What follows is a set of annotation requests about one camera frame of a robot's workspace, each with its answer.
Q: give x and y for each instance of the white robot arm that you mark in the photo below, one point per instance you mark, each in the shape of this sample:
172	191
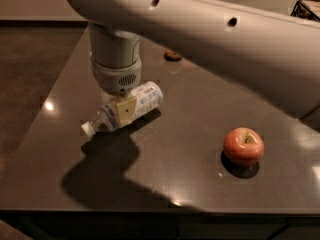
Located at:
273	55

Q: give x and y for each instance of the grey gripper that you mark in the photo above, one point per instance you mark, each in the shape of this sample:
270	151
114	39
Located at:
117	78

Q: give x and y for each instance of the orange fruit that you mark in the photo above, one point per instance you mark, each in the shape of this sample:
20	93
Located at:
172	56

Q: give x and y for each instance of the black wire basket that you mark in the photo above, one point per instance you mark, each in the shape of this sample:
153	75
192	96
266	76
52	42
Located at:
307	9

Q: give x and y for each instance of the blue plastic bottle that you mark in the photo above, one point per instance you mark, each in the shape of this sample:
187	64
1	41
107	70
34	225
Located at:
149	97

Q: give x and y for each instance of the red apple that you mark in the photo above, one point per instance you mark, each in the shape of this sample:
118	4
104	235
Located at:
243	146

